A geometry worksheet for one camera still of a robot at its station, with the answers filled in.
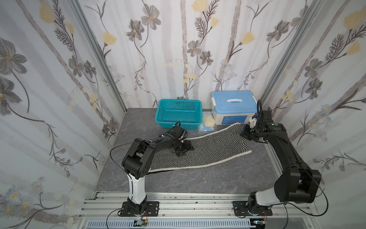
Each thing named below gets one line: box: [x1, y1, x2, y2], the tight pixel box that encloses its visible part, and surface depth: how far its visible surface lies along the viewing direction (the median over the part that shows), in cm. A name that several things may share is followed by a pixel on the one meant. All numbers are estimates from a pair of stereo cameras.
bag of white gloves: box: [202, 111, 216, 127], surface depth 113 cm
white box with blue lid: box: [210, 90, 258, 126], surface depth 106 cm
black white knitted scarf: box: [148, 123, 253, 173], surface depth 92 cm
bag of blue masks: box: [197, 124, 215, 133], surface depth 110 cm
